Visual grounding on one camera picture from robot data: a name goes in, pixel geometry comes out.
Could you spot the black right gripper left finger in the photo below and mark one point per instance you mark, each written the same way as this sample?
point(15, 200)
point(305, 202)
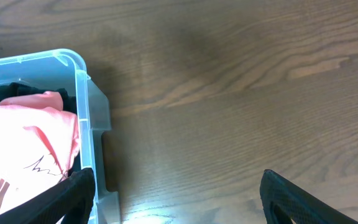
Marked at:
point(70, 201)

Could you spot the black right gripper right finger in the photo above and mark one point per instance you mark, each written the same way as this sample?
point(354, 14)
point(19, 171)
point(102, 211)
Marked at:
point(286, 203)

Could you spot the pink printed t-shirt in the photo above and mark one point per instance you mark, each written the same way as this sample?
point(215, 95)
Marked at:
point(39, 141)

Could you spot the dark navy taped garment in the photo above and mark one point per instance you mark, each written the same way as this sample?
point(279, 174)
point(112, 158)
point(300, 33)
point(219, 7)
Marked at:
point(17, 90)

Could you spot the clear plastic storage bin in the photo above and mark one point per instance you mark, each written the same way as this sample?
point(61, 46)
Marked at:
point(64, 68)

